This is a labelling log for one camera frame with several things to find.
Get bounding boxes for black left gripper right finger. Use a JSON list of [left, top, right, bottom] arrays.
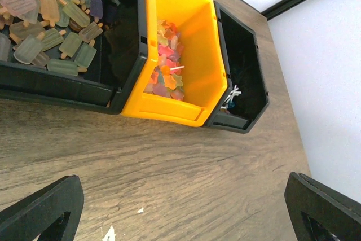
[[284, 172, 360, 240]]

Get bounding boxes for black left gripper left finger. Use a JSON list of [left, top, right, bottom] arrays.
[[1, 175, 84, 240]]

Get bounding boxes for black bin with lollipops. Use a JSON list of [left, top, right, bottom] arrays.
[[203, 2, 270, 134]]

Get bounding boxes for black bin with popsicle candies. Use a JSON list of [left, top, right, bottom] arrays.
[[1, 0, 148, 115]]

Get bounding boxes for yellow bin with star candies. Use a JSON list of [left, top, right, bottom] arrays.
[[121, 0, 228, 127]]

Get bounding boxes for orange lollipop in yellow bin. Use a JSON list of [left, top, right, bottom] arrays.
[[160, 65, 184, 76]]

